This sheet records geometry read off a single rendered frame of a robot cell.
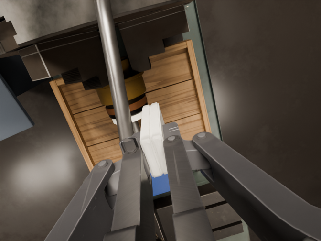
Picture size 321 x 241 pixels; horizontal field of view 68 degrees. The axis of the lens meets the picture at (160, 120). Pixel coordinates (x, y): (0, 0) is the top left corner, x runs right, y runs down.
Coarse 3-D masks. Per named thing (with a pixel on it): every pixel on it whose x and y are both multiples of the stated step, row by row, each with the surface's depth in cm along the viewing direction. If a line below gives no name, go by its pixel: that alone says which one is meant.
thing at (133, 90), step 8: (128, 64) 39; (128, 72) 39; (128, 80) 37; (136, 80) 39; (96, 88) 38; (104, 88) 38; (128, 88) 38; (136, 88) 39; (144, 88) 41; (104, 96) 39; (128, 96) 38; (136, 96) 39; (144, 96) 42; (104, 104) 40; (112, 104) 39; (136, 104) 40; (144, 104) 41; (112, 112) 40; (136, 112) 40
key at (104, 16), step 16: (96, 0) 17; (96, 16) 18; (112, 16) 18; (112, 32) 18; (112, 48) 18; (112, 64) 18; (112, 80) 18; (112, 96) 18; (128, 112) 18; (128, 128) 18
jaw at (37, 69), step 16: (0, 32) 26; (96, 32) 35; (16, 48) 27; (32, 48) 27; (48, 48) 28; (64, 48) 30; (80, 48) 32; (96, 48) 35; (32, 64) 29; (48, 64) 28; (64, 64) 30; (80, 64) 32; (96, 64) 35; (32, 80) 30; (64, 80) 34; (80, 80) 33; (96, 80) 35
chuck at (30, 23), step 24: (0, 0) 23; (24, 0) 23; (48, 0) 23; (72, 0) 23; (120, 0) 24; (144, 0) 25; (168, 0) 27; (192, 0) 34; (24, 24) 24; (48, 24) 23; (72, 24) 23; (96, 24) 26; (0, 48) 27
